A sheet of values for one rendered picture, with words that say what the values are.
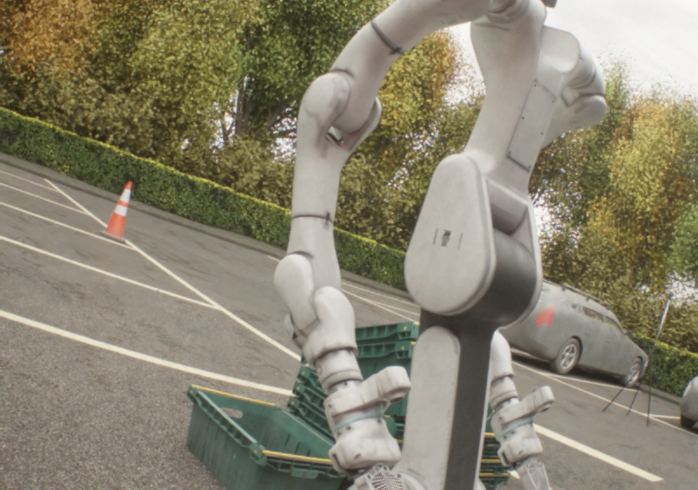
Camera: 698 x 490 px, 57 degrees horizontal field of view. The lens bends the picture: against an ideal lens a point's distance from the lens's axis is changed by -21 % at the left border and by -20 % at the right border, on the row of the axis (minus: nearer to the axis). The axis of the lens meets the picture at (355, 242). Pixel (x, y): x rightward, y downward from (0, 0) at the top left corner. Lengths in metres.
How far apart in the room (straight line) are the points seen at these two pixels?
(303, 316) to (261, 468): 1.34
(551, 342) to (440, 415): 11.07
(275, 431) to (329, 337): 1.90
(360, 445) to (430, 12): 0.63
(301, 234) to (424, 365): 0.27
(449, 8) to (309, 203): 0.37
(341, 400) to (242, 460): 1.47
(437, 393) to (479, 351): 0.11
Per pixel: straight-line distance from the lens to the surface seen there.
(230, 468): 2.54
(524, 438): 1.39
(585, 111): 1.47
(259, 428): 3.00
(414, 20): 1.16
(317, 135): 1.16
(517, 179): 1.27
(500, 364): 1.44
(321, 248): 1.14
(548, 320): 12.08
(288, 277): 1.12
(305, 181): 1.16
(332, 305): 1.09
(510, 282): 1.19
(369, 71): 1.18
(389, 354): 2.58
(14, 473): 2.05
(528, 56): 1.24
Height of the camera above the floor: 0.95
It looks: level
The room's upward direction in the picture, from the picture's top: 20 degrees clockwise
